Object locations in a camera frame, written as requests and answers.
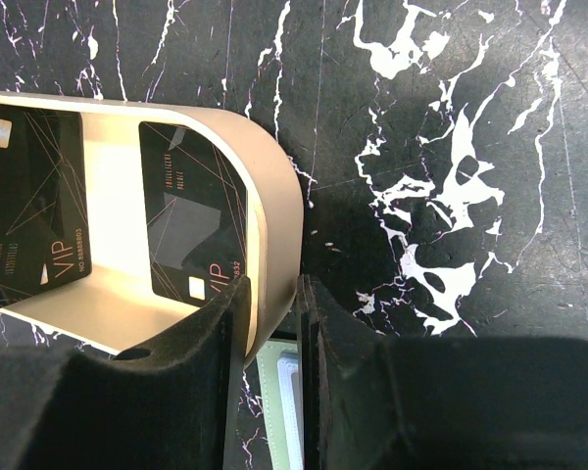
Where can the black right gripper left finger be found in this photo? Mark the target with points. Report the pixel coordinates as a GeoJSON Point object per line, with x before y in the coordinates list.
{"type": "Point", "coordinates": [167, 403]}

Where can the black VIP credit card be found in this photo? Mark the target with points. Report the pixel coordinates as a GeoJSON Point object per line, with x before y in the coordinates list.
{"type": "Point", "coordinates": [196, 213]}
{"type": "Point", "coordinates": [44, 239]}

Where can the tan oval wooden tray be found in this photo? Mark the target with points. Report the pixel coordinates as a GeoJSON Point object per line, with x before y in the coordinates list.
{"type": "Point", "coordinates": [118, 219]}

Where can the mint green card holder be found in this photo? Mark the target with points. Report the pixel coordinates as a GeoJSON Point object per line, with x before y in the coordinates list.
{"type": "Point", "coordinates": [278, 365]}

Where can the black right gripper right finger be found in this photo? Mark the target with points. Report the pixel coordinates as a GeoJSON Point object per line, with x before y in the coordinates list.
{"type": "Point", "coordinates": [373, 401]}

